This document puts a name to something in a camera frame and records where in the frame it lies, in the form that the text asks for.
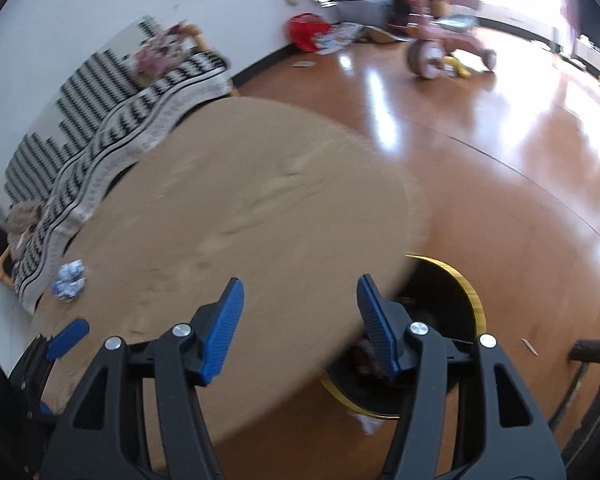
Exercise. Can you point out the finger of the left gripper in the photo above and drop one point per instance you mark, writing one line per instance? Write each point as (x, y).
(67, 339)

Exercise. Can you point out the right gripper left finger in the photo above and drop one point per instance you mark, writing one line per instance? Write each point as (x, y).
(102, 434)

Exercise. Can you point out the blue white wrapper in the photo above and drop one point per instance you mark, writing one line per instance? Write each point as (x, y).
(70, 281)

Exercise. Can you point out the white tissue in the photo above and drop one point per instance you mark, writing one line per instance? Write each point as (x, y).
(369, 424)

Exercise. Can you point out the beige plush on sofa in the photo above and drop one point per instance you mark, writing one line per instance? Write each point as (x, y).
(20, 224)

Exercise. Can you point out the black white striped sofa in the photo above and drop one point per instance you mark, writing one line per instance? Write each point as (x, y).
(100, 122)

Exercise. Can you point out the floral cushion on sofa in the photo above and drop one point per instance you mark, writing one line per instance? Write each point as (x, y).
(163, 52)

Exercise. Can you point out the red plastic bag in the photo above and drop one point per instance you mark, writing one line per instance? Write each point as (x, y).
(304, 29)

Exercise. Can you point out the papers on floor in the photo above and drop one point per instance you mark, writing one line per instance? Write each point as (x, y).
(339, 37)

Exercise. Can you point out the pink children's tricycle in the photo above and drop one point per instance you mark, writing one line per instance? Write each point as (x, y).
(439, 28)

